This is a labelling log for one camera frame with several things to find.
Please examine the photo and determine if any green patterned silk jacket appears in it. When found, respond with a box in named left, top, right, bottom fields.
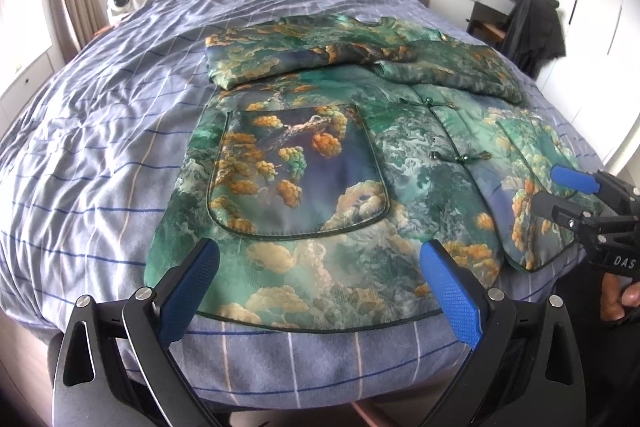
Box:
left=144, top=15, right=602, bottom=332

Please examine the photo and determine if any right hand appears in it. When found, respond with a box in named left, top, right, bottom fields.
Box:
left=600, top=273, right=640, bottom=322

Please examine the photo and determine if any black jacket on chair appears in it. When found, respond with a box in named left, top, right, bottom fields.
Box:
left=499, top=0, right=566, bottom=79

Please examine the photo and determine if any blue striped duvet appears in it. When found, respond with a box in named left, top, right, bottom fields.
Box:
left=1, top=0, right=600, bottom=409

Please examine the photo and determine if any wooden chair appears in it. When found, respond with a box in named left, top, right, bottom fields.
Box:
left=468, top=18, right=506, bottom=49

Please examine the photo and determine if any white wardrobe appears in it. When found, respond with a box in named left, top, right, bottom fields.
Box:
left=537, top=0, right=639, bottom=173

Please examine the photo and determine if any white window cabinet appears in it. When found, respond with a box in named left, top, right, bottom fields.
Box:
left=0, top=52, right=54, bottom=134

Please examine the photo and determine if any white round fan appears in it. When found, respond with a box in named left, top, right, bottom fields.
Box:
left=106, top=0, right=148, bottom=27

